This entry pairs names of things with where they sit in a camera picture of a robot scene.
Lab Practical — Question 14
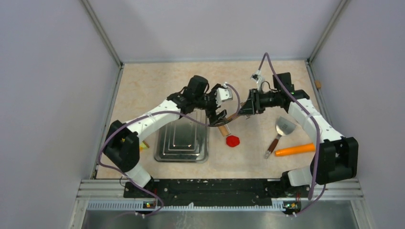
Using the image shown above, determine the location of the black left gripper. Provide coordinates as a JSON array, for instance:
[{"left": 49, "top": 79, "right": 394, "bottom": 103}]
[{"left": 194, "top": 84, "right": 227, "bottom": 125}]

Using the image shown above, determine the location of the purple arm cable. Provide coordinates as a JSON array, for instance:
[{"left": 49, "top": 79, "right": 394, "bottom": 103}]
[
  {"left": 96, "top": 83, "right": 242, "bottom": 217},
  {"left": 257, "top": 52, "right": 327, "bottom": 216}
]

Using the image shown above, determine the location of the orange carrot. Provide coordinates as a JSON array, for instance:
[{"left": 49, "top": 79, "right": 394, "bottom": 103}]
[{"left": 275, "top": 143, "right": 316, "bottom": 156}]

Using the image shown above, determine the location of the red dough piece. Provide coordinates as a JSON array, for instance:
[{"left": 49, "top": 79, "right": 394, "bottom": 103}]
[{"left": 225, "top": 135, "right": 240, "bottom": 147}]

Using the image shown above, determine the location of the small wooden block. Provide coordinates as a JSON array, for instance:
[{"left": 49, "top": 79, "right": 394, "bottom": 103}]
[{"left": 314, "top": 80, "right": 322, "bottom": 90}]

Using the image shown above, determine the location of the metal spatula wooden handle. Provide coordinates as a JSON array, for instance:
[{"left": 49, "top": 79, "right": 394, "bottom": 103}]
[{"left": 264, "top": 116, "right": 297, "bottom": 159}]

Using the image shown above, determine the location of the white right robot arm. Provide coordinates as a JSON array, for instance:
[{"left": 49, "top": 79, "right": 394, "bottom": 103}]
[{"left": 238, "top": 71, "right": 359, "bottom": 197}]

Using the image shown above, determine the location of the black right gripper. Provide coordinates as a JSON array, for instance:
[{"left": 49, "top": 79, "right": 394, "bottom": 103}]
[{"left": 237, "top": 88, "right": 280, "bottom": 116}]

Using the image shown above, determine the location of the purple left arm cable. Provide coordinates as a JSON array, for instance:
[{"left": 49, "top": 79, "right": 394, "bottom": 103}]
[{"left": 96, "top": 83, "right": 242, "bottom": 217}]

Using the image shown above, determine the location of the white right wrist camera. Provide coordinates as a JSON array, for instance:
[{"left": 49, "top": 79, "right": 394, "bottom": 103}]
[{"left": 250, "top": 70, "right": 264, "bottom": 87}]

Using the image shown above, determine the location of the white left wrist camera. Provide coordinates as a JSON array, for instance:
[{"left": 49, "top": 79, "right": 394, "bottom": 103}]
[{"left": 216, "top": 84, "right": 233, "bottom": 105}]

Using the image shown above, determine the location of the steel rectangular tray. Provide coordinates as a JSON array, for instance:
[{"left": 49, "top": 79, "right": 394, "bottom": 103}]
[{"left": 154, "top": 110, "right": 209, "bottom": 163}]

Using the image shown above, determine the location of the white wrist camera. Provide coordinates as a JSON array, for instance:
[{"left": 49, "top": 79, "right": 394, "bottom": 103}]
[
  {"left": 250, "top": 70, "right": 264, "bottom": 87},
  {"left": 216, "top": 84, "right": 233, "bottom": 105}
]

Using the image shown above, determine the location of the aluminium frame rail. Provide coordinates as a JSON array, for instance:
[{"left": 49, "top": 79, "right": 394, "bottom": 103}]
[{"left": 69, "top": 179, "right": 376, "bottom": 229}]

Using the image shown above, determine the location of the colourful toy block stack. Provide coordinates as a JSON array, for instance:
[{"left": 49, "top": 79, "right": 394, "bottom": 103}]
[{"left": 139, "top": 141, "right": 150, "bottom": 151}]

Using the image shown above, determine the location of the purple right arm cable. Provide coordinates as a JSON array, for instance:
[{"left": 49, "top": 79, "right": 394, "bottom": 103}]
[{"left": 257, "top": 52, "right": 327, "bottom": 216}]

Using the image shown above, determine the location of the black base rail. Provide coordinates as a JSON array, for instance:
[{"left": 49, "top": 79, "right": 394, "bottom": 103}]
[{"left": 123, "top": 178, "right": 310, "bottom": 207}]

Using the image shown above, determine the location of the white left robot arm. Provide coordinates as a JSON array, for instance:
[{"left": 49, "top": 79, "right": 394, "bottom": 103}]
[{"left": 101, "top": 75, "right": 233, "bottom": 197}]

